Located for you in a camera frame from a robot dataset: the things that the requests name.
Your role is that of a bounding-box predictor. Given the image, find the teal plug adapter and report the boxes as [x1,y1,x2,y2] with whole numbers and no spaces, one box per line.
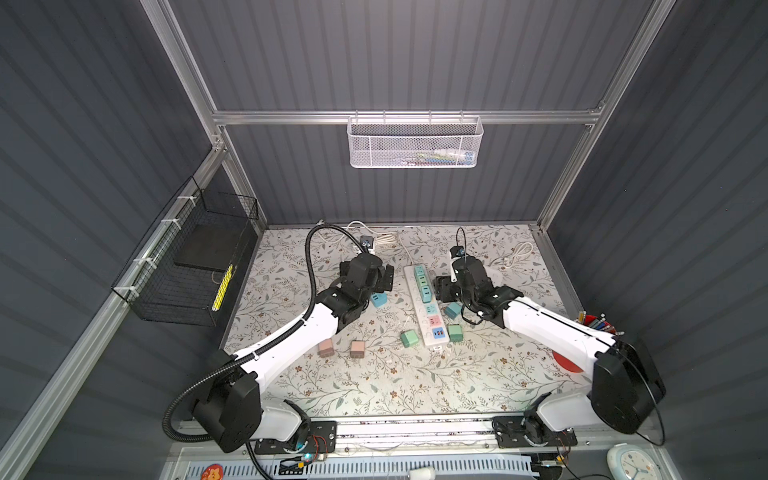
[414,265,433,304]

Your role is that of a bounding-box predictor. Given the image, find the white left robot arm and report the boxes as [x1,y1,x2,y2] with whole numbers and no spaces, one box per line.
[191,252,394,453]

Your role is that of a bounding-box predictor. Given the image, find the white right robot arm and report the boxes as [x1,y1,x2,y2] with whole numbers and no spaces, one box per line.
[434,246,667,446]

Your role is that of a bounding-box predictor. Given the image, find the light green plug adapter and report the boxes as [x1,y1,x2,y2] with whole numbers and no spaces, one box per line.
[447,324,465,343]

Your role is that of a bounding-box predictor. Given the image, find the pink plug adapter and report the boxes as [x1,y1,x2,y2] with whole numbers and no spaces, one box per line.
[318,339,335,358]

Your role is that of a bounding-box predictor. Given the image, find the teal cube adapter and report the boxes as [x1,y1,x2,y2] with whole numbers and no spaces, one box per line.
[443,302,463,320]

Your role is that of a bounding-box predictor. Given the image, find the white square power socket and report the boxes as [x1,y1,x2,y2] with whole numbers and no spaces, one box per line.
[486,268,505,287]

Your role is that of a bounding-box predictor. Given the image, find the blue power strip with USB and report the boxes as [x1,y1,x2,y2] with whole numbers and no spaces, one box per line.
[370,292,388,308]

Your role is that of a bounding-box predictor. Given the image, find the long white multicolour power strip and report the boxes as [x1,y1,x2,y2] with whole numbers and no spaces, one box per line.
[403,265,450,349]

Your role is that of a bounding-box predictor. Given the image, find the pink cube adapter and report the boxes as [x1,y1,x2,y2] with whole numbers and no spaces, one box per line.
[349,340,366,359]

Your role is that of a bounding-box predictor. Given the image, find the red pen cup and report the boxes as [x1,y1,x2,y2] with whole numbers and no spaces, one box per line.
[552,311,598,373]

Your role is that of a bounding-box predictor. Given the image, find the pens in red cup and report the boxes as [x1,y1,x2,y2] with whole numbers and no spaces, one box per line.
[577,311,624,336]

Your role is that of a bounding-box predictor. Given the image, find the white round clock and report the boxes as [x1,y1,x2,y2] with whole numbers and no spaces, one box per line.
[606,443,662,480]

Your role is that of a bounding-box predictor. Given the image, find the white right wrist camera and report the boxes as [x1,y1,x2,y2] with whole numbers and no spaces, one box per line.
[449,245,468,284]

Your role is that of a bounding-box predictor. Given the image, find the white power strip cable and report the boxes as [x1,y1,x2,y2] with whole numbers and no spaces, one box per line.
[314,219,415,265]

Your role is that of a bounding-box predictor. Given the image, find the white square socket cable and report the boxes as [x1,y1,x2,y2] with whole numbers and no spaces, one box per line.
[494,241,535,269]

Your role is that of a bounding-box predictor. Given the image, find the white wire basket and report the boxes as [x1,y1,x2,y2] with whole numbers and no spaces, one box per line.
[346,115,484,169]

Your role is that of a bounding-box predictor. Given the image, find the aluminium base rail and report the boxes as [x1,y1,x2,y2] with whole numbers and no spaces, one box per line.
[167,413,601,463]

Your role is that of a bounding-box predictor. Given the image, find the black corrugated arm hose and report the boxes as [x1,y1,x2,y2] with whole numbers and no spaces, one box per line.
[161,223,368,444]

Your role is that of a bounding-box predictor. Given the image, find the black wire basket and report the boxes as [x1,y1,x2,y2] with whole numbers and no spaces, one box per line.
[112,178,259,327]

